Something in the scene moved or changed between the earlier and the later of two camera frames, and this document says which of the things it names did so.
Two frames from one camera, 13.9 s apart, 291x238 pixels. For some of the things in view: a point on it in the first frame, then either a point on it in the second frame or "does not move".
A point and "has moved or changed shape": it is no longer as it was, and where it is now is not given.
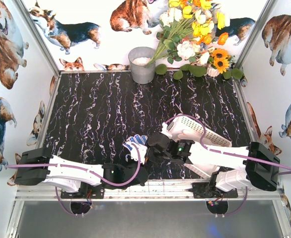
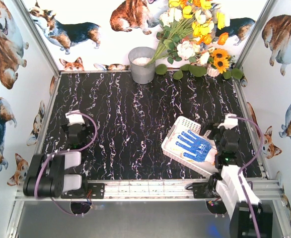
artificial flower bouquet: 189,29 does not move
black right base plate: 209,190 does not move
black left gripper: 140,175 → 75,128
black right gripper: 151,152 → 212,128
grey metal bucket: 138,57 does not move
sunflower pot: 219,63 does not move
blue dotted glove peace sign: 137,145 has moved or changed shape
